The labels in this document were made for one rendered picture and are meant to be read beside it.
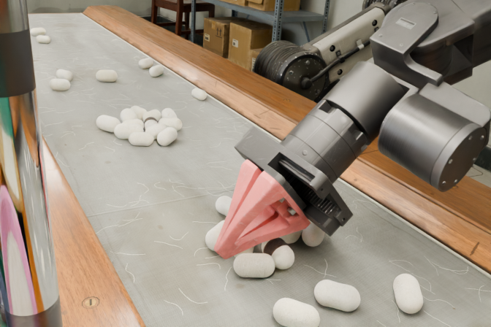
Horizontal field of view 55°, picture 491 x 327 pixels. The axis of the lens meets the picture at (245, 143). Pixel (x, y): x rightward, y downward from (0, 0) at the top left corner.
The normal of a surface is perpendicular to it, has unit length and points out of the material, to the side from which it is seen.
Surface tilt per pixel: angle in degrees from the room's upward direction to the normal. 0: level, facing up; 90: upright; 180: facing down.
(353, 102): 51
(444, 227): 45
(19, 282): 90
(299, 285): 0
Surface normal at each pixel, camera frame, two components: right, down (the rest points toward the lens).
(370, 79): -0.20, -0.36
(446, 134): -0.43, -0.45
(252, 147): -0.49, -0.59
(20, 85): 0.85, 0.26
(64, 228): 0.07, -0.91
